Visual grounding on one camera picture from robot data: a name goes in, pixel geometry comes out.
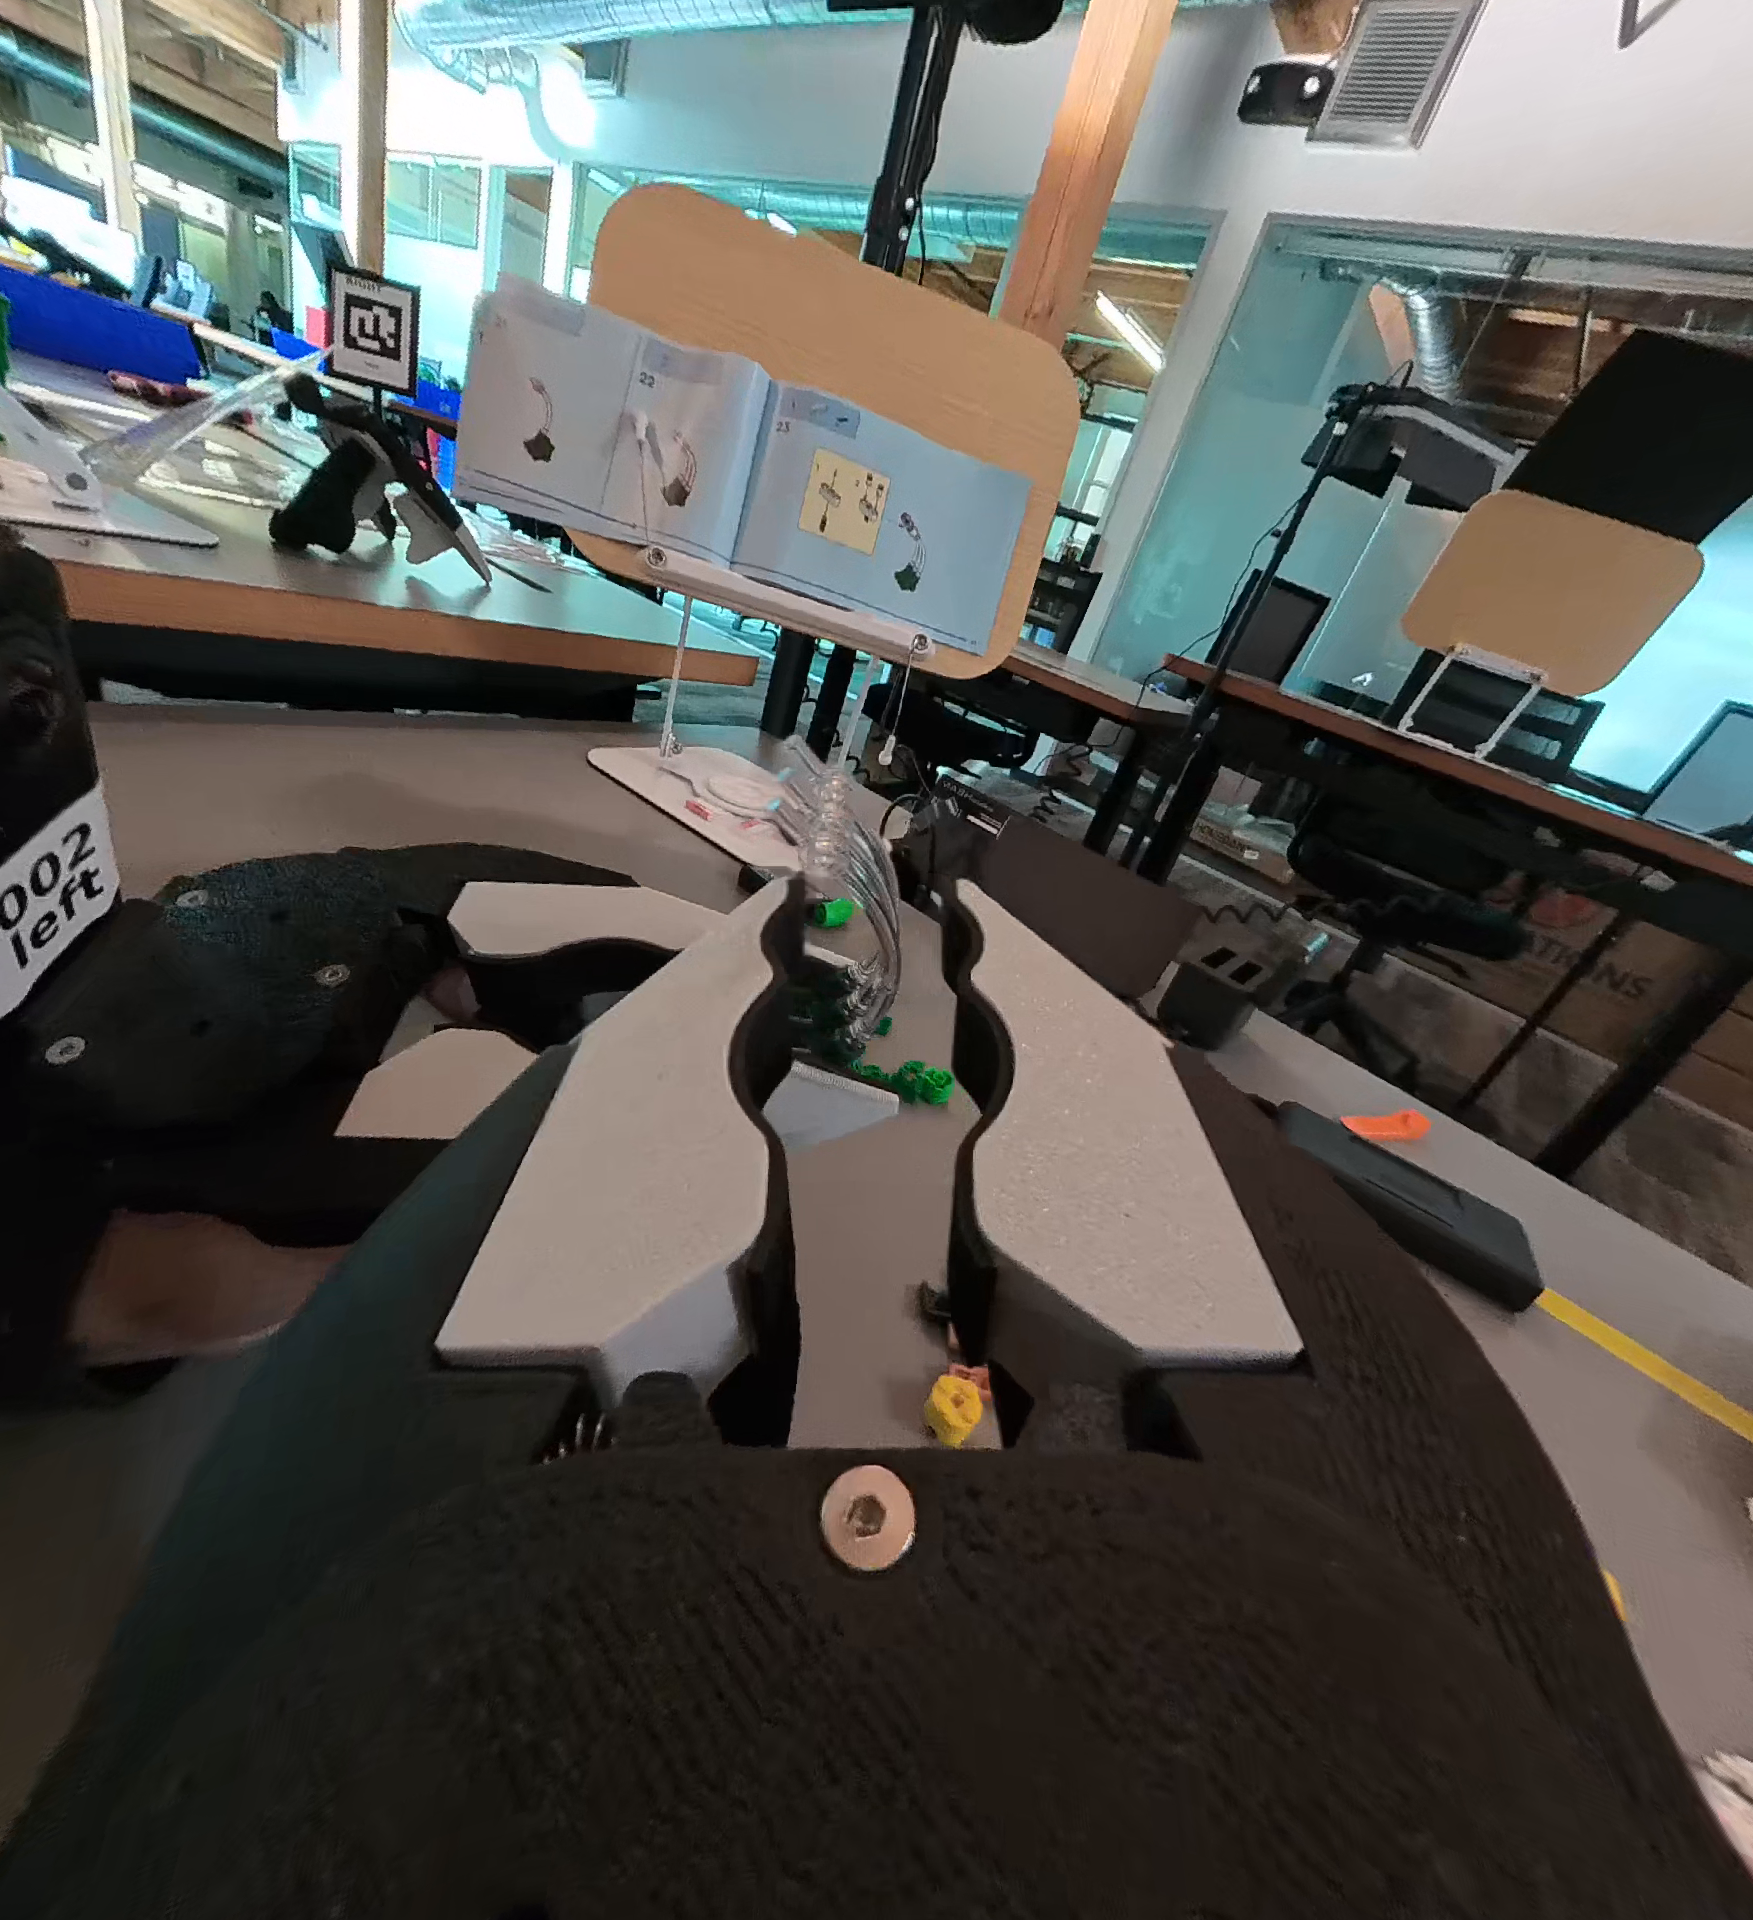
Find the wall vent grille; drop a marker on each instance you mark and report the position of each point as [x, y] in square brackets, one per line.
[1394, 67]

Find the wooden post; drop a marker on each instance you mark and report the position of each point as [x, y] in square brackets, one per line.
[1079, 165]

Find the person's left hand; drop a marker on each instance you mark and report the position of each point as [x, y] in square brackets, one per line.
[201, 1289]

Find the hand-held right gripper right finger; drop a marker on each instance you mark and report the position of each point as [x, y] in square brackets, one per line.
[1132, 1214]

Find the black power adapter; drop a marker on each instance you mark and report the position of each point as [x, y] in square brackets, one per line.
[1417, 1209]

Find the cluster of green bricks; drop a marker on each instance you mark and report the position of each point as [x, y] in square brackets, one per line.
[915, 1080]

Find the yellow round brick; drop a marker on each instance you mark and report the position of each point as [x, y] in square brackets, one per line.
[950, 1410]

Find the white angled stand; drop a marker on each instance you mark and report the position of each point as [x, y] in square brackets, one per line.
[50, 480]

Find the orange brick separator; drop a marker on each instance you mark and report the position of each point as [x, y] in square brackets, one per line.
[1382, 1126]

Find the black office chair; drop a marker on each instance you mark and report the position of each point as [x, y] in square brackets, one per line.
[1401, 886]

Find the wooden office desk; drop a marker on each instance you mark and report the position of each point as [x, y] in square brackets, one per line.
[366, 615]
[1102, 690]
[1641, 817]

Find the black square panel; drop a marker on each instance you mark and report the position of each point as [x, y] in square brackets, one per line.
[1670, 436]

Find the blue storage bins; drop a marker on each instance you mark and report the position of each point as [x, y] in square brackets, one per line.
[95, 324]

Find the green brick with clear stems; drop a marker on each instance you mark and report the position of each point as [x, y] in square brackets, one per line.
[831, 1004]

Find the black camera tripod rig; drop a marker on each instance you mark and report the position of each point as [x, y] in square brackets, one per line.
[1401, 442]

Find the black pole stand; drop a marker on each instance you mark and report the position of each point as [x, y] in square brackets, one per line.
[915, 136]

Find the yellow tape strip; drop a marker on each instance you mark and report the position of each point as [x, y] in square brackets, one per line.
[1670, 1380]

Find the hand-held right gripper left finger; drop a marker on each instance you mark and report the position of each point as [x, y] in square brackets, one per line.
[622, 1201]

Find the black white marker tag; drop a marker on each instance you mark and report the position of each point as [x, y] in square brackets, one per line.
[373, 330]

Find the white instruction booklet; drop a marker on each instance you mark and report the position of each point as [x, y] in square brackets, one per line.
[697, 450]

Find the black charging dock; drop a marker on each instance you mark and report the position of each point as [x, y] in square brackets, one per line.
[1212, 997]

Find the clear acrylic stand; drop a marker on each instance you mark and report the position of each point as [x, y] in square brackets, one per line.
[201, 429]

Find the small black monitor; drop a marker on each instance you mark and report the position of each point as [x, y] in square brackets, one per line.
[1283, 629]

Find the printed cardboard box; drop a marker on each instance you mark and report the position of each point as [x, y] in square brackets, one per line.
[1596, 968]

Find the wooden board book stand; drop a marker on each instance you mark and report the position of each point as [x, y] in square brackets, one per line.
[816, 285]
[1552, 585]

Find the grey desk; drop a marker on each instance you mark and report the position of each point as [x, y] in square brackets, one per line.
[292, 782]

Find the grey-screen monitor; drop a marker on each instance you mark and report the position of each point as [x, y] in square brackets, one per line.
[1732, 773]

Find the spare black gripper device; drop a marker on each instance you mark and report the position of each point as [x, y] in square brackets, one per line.
[351, 480]

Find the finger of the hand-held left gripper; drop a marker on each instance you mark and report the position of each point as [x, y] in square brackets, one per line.
[440, 1088]
[575, 913]

